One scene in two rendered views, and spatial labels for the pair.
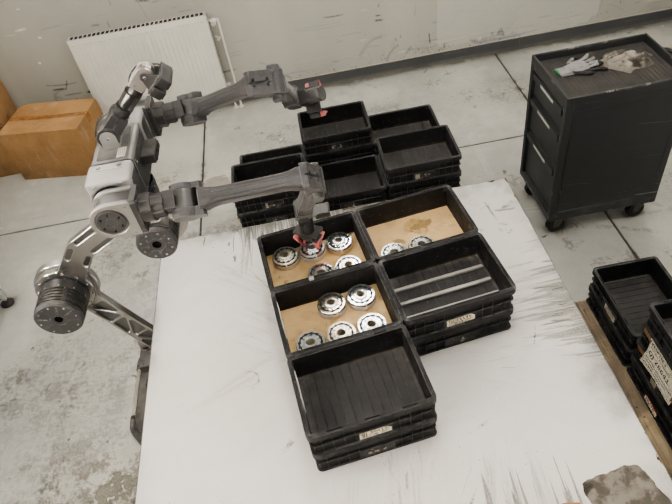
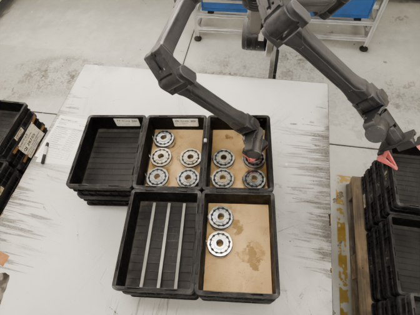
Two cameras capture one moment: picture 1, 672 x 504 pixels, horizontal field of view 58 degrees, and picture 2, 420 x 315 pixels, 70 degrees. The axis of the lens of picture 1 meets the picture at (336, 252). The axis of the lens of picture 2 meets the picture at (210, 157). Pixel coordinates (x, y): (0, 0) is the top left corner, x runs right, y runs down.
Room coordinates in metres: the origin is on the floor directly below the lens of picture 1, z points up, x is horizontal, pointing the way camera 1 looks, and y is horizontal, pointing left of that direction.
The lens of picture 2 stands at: (1.71, -0.64, 2.07)
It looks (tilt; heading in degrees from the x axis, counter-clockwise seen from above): 59 degrees down; 107
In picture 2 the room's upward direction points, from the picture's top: 7 degrees counter-clockwise
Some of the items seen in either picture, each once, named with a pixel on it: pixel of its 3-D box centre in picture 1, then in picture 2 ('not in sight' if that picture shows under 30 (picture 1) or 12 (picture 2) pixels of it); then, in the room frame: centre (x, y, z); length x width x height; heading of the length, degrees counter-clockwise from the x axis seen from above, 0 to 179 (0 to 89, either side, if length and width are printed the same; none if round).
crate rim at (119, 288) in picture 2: (444, 276); (160, 237); (1.38, -0.36, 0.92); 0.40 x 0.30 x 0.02; 97
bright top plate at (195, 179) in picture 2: (360, 294); (188, 178); (1.42, -0.06, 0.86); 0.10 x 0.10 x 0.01
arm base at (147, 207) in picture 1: (151, 206); not in sight; (1.38, 0.50, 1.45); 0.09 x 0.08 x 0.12; 0
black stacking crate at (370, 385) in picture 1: (360, 388); (112, 155); (1.03, 0.00, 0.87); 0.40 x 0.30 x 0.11; 97
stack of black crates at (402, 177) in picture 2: (276, 207); (402, 192); (2.58, 0.28, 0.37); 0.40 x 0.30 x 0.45; 90
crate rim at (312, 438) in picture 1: (359, 379); (109, 149); (1.03, 0.00, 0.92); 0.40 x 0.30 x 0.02; 97
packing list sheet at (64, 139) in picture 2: not in sight; (63, 139); (0.61, 0.16, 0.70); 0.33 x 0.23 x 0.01; 90
